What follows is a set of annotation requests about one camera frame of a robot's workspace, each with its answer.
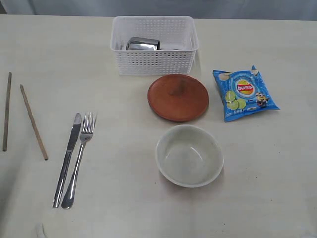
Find white speckled bowl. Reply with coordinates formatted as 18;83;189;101
155;124;224;188

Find brown round plate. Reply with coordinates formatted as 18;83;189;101
147;74;209;122

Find silver table knife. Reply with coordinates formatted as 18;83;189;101
53;113;82;208

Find blue chips bag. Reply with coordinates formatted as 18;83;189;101
212;66;279;122

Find silver foil packet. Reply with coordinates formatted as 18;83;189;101
126;37;160;51

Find white perforated plastic basket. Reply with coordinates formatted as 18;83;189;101
110;16;199;76

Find wooden chopstick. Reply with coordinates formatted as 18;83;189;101
2;72;12;151
19;84;49;161

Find silver fork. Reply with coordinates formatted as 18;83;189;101
61;112;97;209

